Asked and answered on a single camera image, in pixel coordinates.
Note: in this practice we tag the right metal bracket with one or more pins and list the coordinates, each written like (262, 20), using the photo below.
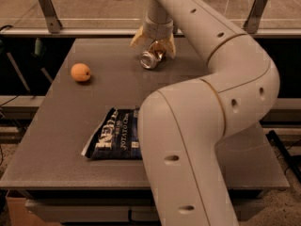
(253, 20)

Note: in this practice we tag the left metal bracket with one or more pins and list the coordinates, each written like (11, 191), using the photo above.
(53, 24)

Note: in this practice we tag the drawer with black handle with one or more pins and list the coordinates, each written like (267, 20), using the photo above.
(92, 210)

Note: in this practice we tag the orange fruit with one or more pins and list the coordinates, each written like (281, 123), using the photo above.
(80, 72)

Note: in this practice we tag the metal rail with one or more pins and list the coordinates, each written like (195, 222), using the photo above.
(98, 33)

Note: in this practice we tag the blue potato chips bag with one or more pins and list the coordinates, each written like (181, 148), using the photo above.
(115, 137)

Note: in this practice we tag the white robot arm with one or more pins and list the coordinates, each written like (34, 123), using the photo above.
(180, 125)

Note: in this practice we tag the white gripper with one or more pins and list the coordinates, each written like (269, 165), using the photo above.
(157, 32)

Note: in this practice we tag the cardboard box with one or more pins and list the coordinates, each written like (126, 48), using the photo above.
(19, 215)

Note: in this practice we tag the metal bracket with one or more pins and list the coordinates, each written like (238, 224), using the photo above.
(53, 24)
(253, 20)

